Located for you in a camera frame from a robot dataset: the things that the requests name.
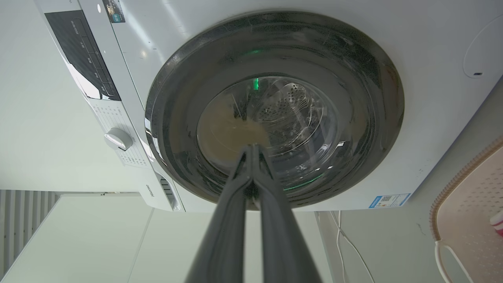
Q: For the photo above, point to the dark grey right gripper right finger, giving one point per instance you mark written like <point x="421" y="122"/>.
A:
<point x="285" y="239"/>

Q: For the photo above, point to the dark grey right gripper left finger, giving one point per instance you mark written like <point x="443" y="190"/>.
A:
<point x="222" y="236"/>

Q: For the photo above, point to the beige plastic laundry basket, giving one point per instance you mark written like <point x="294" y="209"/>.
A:
<point x="471" y="220"/>

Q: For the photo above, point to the silver washing machine dial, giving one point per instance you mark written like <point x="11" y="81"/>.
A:
<point x="118" y="138"/>

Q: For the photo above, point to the dark round washing machine door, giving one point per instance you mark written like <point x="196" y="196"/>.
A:
<point x="275" y="59"/>

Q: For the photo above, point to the white front-load washing machine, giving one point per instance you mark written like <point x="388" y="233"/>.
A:
<point x="432" y="118"/>

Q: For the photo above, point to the white ribbed radiator panel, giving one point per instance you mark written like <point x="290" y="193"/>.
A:
<point x="23" y="224"/>

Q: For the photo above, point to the red and white item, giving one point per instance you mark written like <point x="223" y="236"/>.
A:
<point x="497" y="222"/>

